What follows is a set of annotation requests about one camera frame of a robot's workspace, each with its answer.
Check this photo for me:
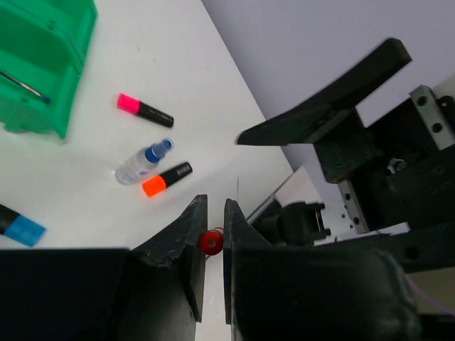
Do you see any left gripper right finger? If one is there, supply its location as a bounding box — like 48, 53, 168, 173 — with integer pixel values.
223, 199, 422, 340

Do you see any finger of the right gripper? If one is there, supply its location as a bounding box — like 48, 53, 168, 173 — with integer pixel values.
236, 38, 412, 146

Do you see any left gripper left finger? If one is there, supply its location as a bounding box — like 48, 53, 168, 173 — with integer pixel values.
1, 195, 208, 340

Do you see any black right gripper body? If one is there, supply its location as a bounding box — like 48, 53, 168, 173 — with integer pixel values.
315, 85, 454, 272

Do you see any red gel pen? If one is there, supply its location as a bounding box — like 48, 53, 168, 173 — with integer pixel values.
199, 227, 224, 256

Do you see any orange highlighter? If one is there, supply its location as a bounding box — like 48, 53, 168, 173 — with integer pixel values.
141, 162, 193, 197

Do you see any small blue-capped bottle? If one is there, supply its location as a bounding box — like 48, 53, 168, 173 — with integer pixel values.
114, 138, 173, 185

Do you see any blue highlighter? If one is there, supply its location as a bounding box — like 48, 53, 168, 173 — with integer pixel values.
0, 205, 46, 247

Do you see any pink highlighter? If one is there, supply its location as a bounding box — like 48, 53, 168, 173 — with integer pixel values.
117, 93, 174, 128

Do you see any green four-compartment bin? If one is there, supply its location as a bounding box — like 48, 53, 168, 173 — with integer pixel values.
1, 1, 97, 139

